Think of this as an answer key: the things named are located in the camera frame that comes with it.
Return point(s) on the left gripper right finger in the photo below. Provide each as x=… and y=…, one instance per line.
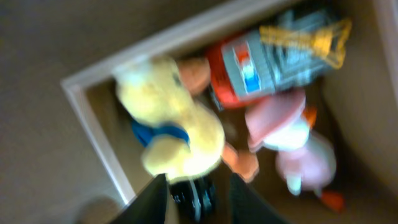
x=247, y=207

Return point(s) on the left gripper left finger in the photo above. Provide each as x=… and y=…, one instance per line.
x=149, y=207

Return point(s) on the black round cap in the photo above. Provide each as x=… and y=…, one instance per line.
x=195, y=198

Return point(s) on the yellow plush duck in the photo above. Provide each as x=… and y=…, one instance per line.
x=182, y=137

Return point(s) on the pink hat duck figurine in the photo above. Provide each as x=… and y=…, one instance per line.
x=305, y=159

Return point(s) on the red grey toy truck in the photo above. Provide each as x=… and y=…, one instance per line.
x=288, y=50

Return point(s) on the pink open cardboard box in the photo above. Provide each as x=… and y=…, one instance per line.
x=357, y=110

